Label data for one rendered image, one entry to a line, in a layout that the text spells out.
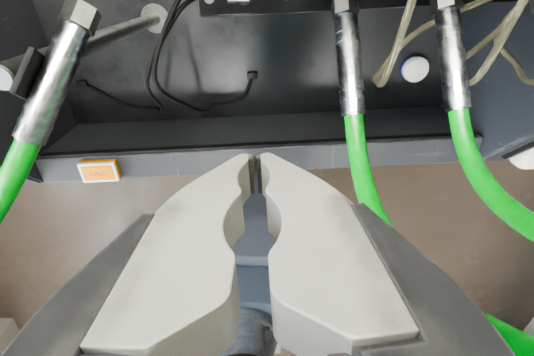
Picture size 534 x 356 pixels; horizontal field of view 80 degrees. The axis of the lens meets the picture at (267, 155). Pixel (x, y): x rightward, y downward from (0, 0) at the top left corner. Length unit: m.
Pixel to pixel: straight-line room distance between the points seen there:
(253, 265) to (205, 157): 0.41
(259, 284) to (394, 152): 0.44
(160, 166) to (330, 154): 0.24
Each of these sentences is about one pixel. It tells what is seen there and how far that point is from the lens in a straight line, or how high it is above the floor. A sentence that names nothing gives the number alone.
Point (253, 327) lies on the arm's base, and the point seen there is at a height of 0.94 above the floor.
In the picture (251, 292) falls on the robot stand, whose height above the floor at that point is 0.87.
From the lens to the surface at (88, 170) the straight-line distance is 0.50.
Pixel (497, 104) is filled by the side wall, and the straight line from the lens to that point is 0.51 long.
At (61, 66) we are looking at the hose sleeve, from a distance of 0.24.
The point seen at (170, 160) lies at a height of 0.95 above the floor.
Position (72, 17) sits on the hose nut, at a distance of 0.25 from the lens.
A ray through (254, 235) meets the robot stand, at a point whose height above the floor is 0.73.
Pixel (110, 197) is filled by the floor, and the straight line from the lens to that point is 1.82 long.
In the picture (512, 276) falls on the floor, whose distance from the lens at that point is 2.59.
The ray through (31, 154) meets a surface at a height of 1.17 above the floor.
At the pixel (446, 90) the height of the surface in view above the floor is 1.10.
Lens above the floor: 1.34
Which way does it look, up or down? 61 degrees down
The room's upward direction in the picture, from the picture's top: 178 degrees clockwise
